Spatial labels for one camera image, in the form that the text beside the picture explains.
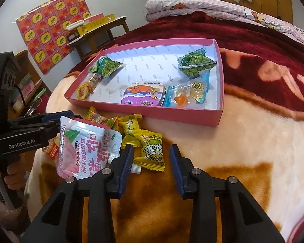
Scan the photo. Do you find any long orange cracker packet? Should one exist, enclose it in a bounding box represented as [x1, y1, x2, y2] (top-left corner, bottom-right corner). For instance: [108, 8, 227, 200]
[85, 107, 120, 131]

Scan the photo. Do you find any pink white jelly drink pouch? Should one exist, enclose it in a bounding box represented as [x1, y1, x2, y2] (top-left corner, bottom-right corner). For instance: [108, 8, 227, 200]
[56, 116, 122, 179]

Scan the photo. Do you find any orange striped snack packet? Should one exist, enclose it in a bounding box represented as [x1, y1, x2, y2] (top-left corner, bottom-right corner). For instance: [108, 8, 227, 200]
[88, 73, 103, 93]

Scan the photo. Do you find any large green pea snack bag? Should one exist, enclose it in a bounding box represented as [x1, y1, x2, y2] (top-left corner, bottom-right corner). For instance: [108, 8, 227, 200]
[89, 56, 124, 78]

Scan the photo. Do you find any yellow lime candy packet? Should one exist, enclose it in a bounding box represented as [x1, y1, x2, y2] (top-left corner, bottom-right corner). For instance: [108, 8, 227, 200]
[133, 129, 166, 172]

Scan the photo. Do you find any purple jelly cup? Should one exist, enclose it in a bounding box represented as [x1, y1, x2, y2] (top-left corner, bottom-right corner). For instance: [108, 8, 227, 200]
[121, 82, 165, 107]

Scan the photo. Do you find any blue clear candy bag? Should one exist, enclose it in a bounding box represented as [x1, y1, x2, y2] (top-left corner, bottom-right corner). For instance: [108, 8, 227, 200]
[163, 74, 210, 110]

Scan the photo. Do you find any small green pea snack bag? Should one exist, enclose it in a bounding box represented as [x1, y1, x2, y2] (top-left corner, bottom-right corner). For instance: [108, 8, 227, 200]
[177, 48, 217, 80]

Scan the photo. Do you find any yellow round jelly cup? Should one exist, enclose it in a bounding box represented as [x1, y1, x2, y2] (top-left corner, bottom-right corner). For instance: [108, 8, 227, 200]
[77, 82, 90, 100]

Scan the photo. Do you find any person left hand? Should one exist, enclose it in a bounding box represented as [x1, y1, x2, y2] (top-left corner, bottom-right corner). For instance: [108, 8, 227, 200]
[0, 154, 26, 190]

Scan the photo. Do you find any wooden bookshelf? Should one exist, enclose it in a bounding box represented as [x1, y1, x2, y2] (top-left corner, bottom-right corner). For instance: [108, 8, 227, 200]
[8, 50, 51, 119]

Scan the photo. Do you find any plush red beige blanket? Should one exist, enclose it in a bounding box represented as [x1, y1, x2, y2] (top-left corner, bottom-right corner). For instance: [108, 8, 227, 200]
[26, 11, 304, 242]

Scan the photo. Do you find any red yellow patterned paper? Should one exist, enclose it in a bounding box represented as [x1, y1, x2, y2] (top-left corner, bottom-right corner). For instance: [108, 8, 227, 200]
[16, 0, 91, 75]

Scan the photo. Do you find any wooden side table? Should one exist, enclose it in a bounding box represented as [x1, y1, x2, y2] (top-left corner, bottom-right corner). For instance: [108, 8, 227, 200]
[68, 16, 130, 60]

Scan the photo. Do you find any white rolled item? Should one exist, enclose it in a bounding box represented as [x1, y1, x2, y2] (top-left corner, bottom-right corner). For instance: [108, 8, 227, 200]
[66, 19, 89, 31]

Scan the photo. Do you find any yellow flat box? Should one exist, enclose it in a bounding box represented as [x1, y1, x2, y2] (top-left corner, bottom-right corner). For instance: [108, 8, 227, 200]
[76, 14, 115, 36]

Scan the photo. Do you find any pink shallow cardboard box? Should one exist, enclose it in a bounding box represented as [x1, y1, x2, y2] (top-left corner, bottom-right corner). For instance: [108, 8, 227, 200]
[64, 38, 224, 127]

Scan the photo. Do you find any folded lilac quilt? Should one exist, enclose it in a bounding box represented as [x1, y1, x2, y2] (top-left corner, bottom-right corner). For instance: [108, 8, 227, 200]
[145, 0, 304, 45]

